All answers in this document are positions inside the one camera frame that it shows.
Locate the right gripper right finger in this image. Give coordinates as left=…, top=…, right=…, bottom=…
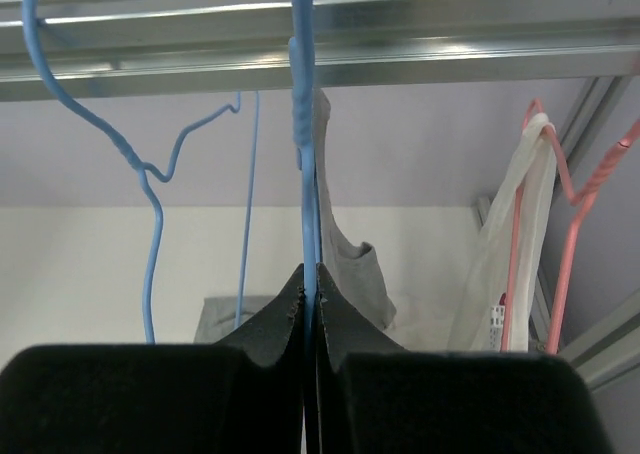
left=315, top=266, right=612, bottom=453

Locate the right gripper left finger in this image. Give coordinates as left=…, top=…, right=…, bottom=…
left=1, top=270, right=304, bottom=453

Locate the blue wire hanger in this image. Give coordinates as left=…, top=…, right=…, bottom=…
left=21, top=0, right=261, bottom=345
left=289, top=0, right=321, bottom=347

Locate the white tank top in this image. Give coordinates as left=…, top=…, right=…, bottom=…
left=447, top=113, right=557, bottom=352

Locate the right aluminium frame post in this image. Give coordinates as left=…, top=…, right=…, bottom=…
left=463, top=77, right=639, bottom=390

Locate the pink wire hanger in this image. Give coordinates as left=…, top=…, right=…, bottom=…
left=499, top=98, right=640, bottom=355

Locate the aluminium top rail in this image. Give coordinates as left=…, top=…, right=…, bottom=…
left=0, top=0, right=640, bottom=103

